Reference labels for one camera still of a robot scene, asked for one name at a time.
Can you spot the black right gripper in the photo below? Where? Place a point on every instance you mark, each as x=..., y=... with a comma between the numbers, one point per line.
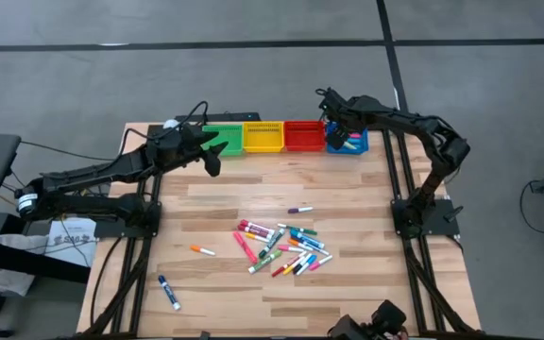
x=343, y=111

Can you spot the yellow highlighter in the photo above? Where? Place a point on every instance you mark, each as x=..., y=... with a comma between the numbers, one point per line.
x=350, y=145

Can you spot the pink highlighter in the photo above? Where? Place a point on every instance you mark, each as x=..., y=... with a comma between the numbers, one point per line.
x=356, y=136
x=245, y=247

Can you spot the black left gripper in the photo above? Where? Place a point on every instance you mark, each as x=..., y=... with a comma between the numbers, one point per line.
x=173, y=146

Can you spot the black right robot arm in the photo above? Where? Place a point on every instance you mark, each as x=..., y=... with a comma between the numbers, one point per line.
x=395, y=118

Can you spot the dark green Expo marker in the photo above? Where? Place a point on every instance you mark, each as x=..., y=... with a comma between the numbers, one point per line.
x=271, y=243

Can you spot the white printed paper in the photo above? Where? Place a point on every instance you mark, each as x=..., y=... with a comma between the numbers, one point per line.
x=71, y=245

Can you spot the red fine-tip marker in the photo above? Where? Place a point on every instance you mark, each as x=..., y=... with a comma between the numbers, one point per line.
x=281, y=270

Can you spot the purple fine-tip marker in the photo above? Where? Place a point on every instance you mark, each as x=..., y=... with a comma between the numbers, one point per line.
x=293, y=210

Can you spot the black teleoperation device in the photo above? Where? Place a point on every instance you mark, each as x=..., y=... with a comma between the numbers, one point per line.
x=385, y=316

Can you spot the blue plastic basket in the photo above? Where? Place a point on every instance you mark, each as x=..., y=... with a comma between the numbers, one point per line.
x=364, y=148

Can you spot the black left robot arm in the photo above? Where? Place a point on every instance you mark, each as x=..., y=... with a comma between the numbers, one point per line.
x=111, y=170

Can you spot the green plastic basket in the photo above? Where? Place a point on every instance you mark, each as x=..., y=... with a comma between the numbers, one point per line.
x=232, y=137

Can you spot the blue fine-tip marker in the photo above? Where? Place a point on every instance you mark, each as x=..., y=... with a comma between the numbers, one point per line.
x=311, y=260
x=320, y=250

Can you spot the black fine-tip marker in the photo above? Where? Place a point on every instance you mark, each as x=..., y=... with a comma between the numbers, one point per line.
x=298, y=268

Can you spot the yellow plastic basket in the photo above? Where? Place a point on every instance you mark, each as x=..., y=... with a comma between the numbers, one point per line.
x=263, y=138

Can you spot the black power strip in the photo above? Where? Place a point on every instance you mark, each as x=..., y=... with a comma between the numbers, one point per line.
x=234, y=116

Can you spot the light green Expo marker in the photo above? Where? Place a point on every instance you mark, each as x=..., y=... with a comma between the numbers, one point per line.
x=264, y=262

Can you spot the red plastic basket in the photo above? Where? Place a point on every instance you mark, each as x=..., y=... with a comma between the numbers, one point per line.
x=304, y=137

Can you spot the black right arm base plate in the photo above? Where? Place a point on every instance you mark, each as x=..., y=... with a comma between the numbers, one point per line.
x=442, y=222

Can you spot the red Expo marker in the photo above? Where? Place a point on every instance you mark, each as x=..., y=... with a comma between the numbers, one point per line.
x=253, y=231

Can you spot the black table clamp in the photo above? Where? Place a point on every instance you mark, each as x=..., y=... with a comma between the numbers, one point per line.
x=204, y=335

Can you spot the green fine-tip marker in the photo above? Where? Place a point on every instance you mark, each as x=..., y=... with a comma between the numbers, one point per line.
x=300, y=230

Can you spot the black metal beam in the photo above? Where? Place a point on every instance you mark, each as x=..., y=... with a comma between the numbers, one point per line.
x=26, y=262

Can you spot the white plastic bag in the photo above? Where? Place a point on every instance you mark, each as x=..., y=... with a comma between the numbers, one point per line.
x=7, y=278

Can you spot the white bulb brass lamp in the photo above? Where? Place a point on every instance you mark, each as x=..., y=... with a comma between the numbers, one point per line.
x=171, y=124

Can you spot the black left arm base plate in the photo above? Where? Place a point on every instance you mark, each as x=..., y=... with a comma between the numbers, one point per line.
x=111, y=231

